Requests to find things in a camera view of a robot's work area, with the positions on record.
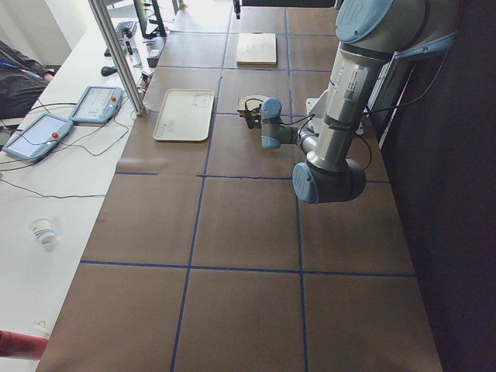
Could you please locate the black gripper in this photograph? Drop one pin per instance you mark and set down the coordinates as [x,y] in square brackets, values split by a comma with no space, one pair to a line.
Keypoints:
[252,119]

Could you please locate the bread slice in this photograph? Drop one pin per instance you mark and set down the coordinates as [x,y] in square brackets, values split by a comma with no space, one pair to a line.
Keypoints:
[246,104]

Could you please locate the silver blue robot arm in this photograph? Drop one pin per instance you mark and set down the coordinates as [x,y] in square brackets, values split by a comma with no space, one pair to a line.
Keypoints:
[370,34]

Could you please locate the cream bear tray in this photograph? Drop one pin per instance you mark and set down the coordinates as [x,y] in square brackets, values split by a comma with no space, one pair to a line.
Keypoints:
[185,115]

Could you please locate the wooden cutting board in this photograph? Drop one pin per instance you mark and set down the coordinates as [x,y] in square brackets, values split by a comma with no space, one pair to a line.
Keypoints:
[256,49]

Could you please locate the black keyboard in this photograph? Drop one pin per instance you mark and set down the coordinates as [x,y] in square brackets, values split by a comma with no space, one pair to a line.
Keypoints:
[123,31]

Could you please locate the black computer mouse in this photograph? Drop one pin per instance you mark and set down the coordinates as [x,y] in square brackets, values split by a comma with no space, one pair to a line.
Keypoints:
[107,71]

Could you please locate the far teach pendant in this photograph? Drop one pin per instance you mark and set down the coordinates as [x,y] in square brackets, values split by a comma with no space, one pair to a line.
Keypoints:
[97,106]

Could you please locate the teach pendant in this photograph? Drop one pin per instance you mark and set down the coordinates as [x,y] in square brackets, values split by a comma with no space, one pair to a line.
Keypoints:
[97,106]
[39,138]

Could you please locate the near teach pendant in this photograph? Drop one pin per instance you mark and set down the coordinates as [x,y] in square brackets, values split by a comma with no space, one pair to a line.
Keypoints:
[39,138]

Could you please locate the paper cup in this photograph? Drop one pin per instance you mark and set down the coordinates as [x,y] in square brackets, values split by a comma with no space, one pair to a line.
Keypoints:
[43,231]

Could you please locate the red cylinder object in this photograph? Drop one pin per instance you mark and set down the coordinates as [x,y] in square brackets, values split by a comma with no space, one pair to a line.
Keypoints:
[20,346]

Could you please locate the aluminium frame post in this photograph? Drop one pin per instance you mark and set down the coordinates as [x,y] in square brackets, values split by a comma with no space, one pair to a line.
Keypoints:
[106,27]

